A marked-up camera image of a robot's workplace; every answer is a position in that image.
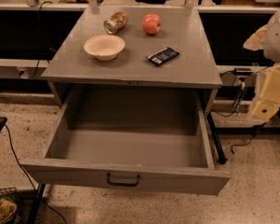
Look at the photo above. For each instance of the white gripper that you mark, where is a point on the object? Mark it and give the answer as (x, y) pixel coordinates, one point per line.
(278, 37)

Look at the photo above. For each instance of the red apple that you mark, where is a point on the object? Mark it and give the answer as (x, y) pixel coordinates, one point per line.
(151, 24)

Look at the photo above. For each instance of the open grey drawer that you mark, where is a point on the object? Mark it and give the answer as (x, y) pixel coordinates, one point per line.
(157, 133)

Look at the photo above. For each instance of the black power adapter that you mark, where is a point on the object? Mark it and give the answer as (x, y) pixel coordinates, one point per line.
(242, 71)

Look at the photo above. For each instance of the blue snack packet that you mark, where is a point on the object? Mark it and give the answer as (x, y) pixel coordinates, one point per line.
(162, 56)

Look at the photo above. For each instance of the black table leg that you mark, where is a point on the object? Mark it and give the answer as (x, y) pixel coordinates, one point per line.
(221, 156)

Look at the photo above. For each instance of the tipped soda can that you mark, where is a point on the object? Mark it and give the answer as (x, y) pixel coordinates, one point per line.
(116, 22)

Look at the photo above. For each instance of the grey cabinet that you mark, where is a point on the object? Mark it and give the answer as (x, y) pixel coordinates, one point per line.
(181, 30)

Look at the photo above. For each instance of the white bowl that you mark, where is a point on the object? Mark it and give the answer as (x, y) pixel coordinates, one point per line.
(104, 47)

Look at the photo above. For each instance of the black drawer handle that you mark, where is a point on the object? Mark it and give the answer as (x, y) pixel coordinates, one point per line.
(122, 181)

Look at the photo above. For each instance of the wire basket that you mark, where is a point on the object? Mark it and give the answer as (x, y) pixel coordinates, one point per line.
(10, 206)

